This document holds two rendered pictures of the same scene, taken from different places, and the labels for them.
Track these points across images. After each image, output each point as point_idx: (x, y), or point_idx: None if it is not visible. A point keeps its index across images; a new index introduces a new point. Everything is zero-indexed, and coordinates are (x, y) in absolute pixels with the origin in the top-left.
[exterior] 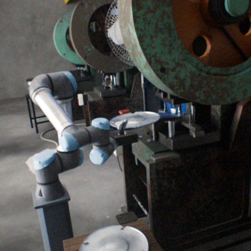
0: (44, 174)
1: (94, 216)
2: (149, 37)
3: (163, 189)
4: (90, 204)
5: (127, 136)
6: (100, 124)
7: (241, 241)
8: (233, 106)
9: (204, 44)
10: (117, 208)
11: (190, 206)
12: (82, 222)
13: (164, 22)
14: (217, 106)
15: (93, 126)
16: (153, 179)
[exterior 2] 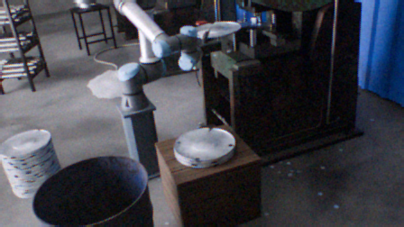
0: (131, 85)
1: (172, 134)
2: None
3: (244, 97)
4: (166, 123)
5: (212, 44)
6: (188, 31)
7: (319, 147)
8: (314, 13)
9: None
10: (196, 125)
11: (270, 113)
12: (160, 139)
13: None
14: (298, 14)
15: (182, 33)
16: (236, 86)
